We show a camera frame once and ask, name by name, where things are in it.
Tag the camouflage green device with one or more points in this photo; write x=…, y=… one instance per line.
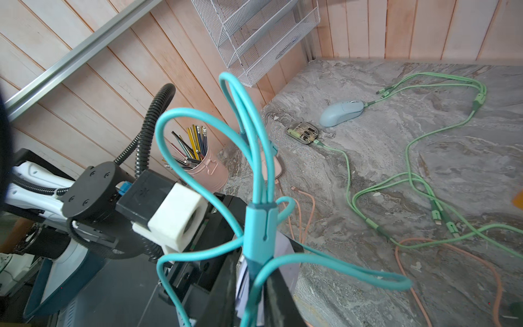
x=303, y=132

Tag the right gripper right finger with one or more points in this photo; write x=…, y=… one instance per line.
x=279, y=306

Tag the pink mouse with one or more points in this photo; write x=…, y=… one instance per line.
x=274, y=163

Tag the pink pencil cup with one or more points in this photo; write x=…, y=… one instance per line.
x=193, y=154

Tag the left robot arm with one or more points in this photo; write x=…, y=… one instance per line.
x=107, y=211

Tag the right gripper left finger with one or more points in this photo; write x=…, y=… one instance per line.
x=220, y=309

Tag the orange power strip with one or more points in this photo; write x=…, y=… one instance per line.
x=518, y=200

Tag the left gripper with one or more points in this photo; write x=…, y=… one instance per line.
x=257, y=285

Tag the white wire mesh shelf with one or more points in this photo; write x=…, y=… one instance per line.
x=251, y=37

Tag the light blue mouse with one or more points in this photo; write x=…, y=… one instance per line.
x=341, y=112

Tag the light green USB charger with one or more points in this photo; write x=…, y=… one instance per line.
x=515, y=312

